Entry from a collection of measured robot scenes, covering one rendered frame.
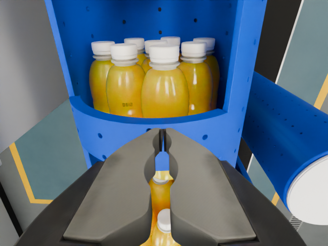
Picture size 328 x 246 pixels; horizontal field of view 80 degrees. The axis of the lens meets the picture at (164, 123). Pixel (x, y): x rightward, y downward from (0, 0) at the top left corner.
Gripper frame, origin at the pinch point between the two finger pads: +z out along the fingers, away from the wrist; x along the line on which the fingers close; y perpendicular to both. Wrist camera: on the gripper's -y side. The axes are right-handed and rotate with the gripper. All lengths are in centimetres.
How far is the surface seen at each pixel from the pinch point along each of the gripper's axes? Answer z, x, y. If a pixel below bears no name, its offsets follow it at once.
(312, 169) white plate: 27, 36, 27
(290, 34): 116, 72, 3
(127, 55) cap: 17.4, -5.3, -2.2
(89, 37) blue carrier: 26.5, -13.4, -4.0
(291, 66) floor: 130, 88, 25
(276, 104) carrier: 57, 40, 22
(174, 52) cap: 14.0, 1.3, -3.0
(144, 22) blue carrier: 34.3, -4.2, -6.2
